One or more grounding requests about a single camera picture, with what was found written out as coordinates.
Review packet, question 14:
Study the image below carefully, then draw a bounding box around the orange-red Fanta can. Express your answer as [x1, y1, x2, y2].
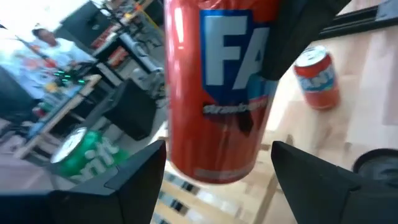
[164, 0, 280, 185]
[293, 45, 340, 111]

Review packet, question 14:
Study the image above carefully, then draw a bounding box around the wooden slatted shelf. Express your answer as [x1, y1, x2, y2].
[150, 136, 296, 224]

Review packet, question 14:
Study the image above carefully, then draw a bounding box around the green Sprite can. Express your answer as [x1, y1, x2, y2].
[49, 126, 130, 183]

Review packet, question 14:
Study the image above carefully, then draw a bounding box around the storage rack with red boxes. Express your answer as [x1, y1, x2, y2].
[90, 18, 165, 78]

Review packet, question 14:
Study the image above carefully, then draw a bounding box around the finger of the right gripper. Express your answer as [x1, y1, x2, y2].
[260, 0, 352, 81]

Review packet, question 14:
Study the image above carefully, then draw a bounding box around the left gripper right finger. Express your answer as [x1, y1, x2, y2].
[270, 140, 398, 224]

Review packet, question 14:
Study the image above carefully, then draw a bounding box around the person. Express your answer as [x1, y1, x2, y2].
[12, 26, 97, 100]

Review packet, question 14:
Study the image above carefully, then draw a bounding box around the black equipment case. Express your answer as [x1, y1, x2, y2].
[104, 79, 158, 141]

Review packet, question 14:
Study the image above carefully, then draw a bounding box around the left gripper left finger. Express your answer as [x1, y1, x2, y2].
[0, 139, 168, 224]

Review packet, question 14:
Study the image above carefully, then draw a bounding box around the wooden workbench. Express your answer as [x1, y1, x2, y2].
[14, 74, 103, 159]

